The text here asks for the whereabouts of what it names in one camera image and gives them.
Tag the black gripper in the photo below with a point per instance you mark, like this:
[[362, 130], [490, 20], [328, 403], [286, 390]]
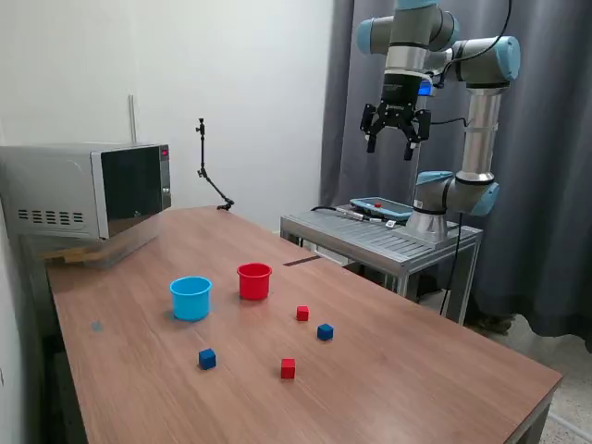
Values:
[[400, 99]]

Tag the grey curtain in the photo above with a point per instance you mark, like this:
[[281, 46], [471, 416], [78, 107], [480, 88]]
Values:
[[546, 185]]

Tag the grey metal robot stand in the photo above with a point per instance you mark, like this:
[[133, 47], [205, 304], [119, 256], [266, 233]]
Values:
[[370, 238]]

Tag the white wall pipe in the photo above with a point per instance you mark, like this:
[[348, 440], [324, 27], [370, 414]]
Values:
[[131, 120]]

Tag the blue teach pendant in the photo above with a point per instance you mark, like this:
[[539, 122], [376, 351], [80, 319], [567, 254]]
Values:
[[384, 210]]

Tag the red plastic bin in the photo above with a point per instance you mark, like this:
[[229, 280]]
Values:
[[253, 284]]

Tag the wooden block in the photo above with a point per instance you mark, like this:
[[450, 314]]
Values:
[[65, 256]]

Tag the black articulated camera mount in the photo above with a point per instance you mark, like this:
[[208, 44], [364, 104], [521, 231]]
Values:
[[202, 152]]

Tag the blue tape piece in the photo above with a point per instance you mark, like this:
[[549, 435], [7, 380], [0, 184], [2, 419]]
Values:
[[97, 326]]

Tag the black tape strip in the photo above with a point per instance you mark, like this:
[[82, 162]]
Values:
[[300, 261]]

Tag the blue cube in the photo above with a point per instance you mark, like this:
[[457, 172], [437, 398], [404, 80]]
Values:
[[325, 333], [207, 359]]

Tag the red cube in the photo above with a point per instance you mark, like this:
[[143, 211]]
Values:
[[287, 369], [302, 314]]

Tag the silver microwave oven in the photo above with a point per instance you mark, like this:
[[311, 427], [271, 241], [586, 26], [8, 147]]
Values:
[[60, 189]]

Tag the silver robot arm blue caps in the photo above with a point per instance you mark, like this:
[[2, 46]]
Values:
[[481, 129]]

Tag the blue plastic bin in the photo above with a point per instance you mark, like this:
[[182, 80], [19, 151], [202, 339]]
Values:
[[189, 303]]

